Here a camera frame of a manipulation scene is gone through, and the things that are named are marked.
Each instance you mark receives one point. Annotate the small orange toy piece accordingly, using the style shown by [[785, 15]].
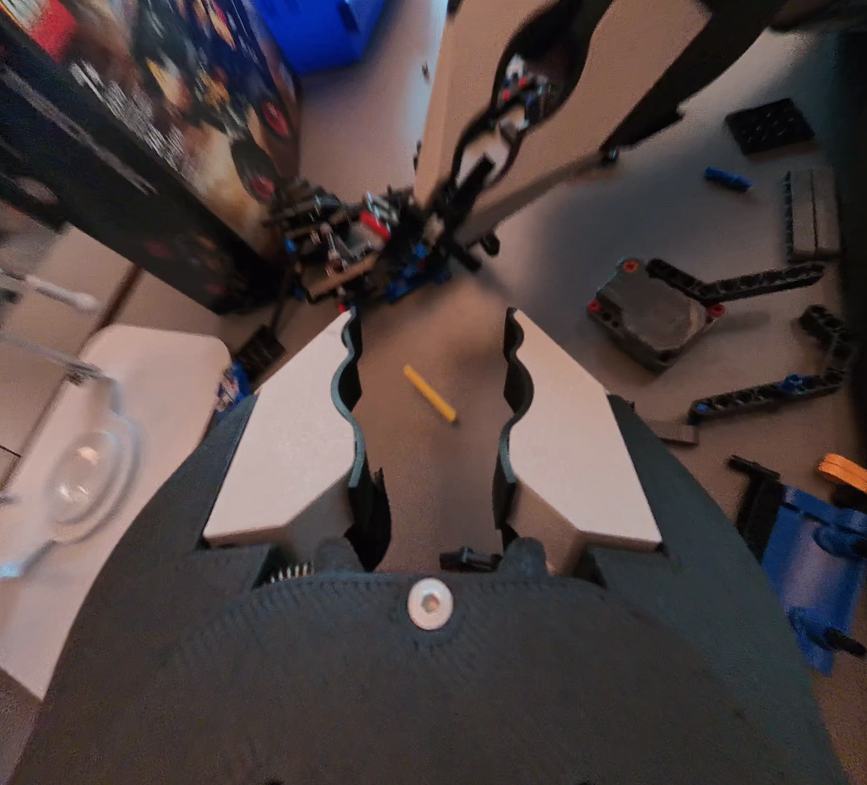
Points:
[[843, 471]]

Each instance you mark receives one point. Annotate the blue toy pin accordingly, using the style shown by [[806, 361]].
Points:
[[728, 179]]

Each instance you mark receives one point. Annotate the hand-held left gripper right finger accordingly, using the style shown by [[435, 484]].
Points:
[[583, 460]]

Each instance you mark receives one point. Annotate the light grey desk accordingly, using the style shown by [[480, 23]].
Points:
[[596, 216]]

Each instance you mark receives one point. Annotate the monster truck toy set box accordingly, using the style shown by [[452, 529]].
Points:
[[136, 81]]

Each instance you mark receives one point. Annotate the small black square toy piece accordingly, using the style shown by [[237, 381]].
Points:
[[258, 352]]

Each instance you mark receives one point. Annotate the blue toy bracket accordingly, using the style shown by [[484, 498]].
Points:
[[235, 385]]

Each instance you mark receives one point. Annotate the black angled toy beam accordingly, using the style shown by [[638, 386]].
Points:
[[759, 395]]

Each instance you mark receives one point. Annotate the white document stand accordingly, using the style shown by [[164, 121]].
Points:
[[149, 365]]

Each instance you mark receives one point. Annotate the black toy block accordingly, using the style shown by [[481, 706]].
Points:
[[752, 501]]

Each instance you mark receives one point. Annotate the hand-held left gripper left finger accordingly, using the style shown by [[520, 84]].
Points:
[[285, 460]]

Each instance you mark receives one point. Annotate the grey toy motor block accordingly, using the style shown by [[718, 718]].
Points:
[[650, 318]]

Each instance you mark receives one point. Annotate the blue toy panel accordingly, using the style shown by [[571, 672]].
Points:
[[813, 568]]

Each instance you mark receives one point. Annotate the black toy truck chassis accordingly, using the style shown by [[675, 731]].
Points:
[[339, 243]]

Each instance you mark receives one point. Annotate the yellow toy axle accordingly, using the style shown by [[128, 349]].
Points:
[[431, 394]]

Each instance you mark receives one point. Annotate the black straight toy beam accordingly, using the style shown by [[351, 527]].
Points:
[[759, 281]]

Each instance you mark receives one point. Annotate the black studded toy plate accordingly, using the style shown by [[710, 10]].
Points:
[[770, 125]]

